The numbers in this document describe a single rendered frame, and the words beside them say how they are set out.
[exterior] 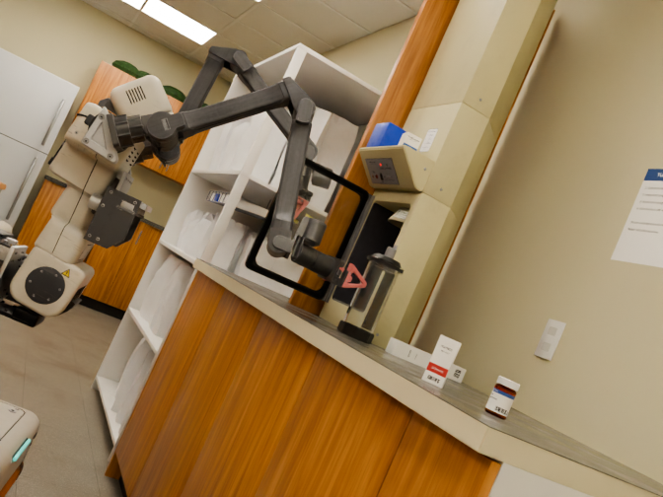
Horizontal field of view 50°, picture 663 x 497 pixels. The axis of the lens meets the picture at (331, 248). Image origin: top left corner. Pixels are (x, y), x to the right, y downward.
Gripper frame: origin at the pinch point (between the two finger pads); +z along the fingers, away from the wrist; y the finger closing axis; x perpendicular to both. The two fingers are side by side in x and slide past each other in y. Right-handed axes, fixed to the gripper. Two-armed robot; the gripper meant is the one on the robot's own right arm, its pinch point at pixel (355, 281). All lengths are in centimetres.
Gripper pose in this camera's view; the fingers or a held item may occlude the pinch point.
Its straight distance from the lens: 194.9
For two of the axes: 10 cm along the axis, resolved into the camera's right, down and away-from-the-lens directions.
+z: 8.2, 4.2, 3.9
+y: -3.8, -1.1, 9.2
